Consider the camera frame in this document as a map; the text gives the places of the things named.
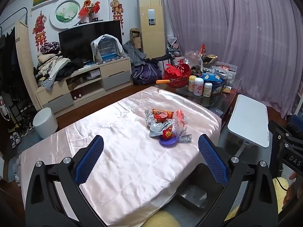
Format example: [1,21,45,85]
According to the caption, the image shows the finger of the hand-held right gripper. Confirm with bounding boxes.
[286,115,303,136]

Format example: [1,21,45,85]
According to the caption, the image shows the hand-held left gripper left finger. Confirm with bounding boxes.
[25,135,114,227]

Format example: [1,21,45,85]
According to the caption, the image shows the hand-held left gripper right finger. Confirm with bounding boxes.
[194,134,278,227]

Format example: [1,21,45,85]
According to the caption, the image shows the silver blister pack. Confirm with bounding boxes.
[179,134,193,144]

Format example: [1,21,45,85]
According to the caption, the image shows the black trash bin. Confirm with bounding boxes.
[175,163,226,210]

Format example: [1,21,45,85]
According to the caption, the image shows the clear plastic wrapper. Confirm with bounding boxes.
[172,113,189,138]

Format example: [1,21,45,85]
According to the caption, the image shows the purple plastic lid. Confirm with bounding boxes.
[159,136,181,148]

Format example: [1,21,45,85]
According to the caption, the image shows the red lollipop wrapper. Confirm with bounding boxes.
[161,129,175,141]

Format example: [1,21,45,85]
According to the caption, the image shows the red plastic bottle cap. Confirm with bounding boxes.
[176,110,188,126]

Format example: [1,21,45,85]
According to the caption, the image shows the silver foil wrapper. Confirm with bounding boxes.
[145,110,167,138]

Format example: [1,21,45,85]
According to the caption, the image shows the red snack wrapper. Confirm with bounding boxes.
[154,113,169,123]

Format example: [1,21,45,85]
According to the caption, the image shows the orange snack wrapper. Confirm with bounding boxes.
[151,109,174,119]

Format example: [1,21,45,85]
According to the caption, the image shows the person's right hand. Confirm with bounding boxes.
[283,171,300,209]

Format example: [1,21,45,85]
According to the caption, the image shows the pink satin tablecloth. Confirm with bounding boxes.
[19,85,222,226]

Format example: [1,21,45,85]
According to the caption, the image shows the white lap desk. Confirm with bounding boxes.
[228,95,270,158]

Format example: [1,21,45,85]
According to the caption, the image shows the glass coffee table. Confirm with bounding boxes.
[155,76,242,120]

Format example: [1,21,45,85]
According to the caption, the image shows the white round waste bin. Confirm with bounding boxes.
[33,107,59,139]

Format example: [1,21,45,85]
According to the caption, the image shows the white bottle green label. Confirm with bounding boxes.
[203,82,213,97]

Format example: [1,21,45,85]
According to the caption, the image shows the white bottle blue lid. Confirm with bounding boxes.
[193,77,205,96]

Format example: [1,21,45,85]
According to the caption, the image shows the row of shoes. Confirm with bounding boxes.
[9,116,34,150]

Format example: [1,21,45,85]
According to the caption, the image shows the yellow fluffy blanket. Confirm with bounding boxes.
[147,176,290,227]

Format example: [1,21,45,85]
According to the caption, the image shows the blue round tin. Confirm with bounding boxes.
[197,72,224,94]

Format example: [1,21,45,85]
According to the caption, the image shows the white bottle yellow lid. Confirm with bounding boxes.
[188,75,198,91]

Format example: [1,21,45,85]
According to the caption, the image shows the clear plastic storage box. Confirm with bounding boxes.
[208,62,238,86]

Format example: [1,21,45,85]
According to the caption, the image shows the beige television cabinet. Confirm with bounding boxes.
[35,57,133,114]

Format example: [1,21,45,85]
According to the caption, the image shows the red cutout basket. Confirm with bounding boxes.
[163,60,192,88]

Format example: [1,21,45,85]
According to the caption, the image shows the pile of clothes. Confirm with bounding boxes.
[34,41,85,91]

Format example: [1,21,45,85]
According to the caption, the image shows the heap of snack bags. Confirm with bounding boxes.
[184,43,221,76]

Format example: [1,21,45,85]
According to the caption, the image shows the purple duffel bag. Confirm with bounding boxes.
[131,60,166,86]

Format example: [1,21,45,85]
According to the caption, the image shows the purple curtain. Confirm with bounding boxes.
[163,0,303,119]

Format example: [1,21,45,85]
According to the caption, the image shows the grey cloth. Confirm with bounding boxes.
[91,35,124,63]

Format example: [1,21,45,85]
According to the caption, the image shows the blue and white birdcage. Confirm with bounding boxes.
[98,38,119,61]

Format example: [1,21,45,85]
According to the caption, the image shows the grey jacket heap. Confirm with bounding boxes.
[123,40,149,67]

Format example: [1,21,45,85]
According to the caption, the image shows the black flat television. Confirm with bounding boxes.
[58,20,123,64]

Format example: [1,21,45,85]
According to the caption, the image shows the beige woven panel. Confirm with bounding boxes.
[15,20,40,111]

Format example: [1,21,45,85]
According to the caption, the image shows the rack of dark coats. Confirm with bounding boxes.
[0,7,32,123]

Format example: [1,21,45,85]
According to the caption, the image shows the stack of cardboard boxes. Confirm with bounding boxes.
[129,28,144,53]

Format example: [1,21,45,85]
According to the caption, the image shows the beige standing air conditioner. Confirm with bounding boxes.
[137,0,167,60]

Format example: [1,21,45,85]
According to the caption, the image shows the vase with flowers and flags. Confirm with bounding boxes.
[78,0,101,23]

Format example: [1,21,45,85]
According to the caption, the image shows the hanging red ornament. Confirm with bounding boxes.
[110,0,125,30]

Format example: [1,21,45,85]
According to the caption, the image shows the orange handled knife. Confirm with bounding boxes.
[155,78,181,85]

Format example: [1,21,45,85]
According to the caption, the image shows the round green wall picture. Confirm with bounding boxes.
[49,0,81,29]

